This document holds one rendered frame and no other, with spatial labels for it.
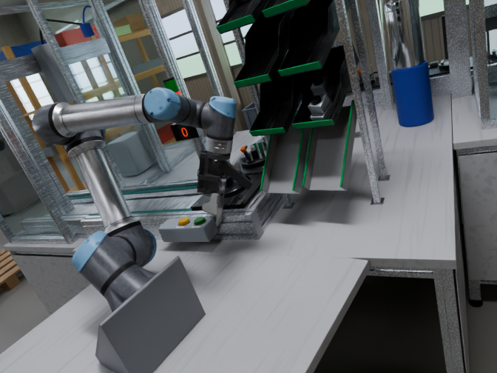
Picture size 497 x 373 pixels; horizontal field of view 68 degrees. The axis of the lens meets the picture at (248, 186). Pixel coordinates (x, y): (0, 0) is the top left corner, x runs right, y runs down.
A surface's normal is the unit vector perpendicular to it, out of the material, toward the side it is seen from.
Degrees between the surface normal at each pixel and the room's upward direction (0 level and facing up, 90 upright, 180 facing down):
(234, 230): 90
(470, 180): 90
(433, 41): 90
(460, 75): 90
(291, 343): 0
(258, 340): 0
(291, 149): 45
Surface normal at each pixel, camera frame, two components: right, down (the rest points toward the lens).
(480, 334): -0.29, -0.88
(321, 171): -0.61, -0.28
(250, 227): -0.41, 0.48
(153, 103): -0.28, 0.05
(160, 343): 0.77, 0.02
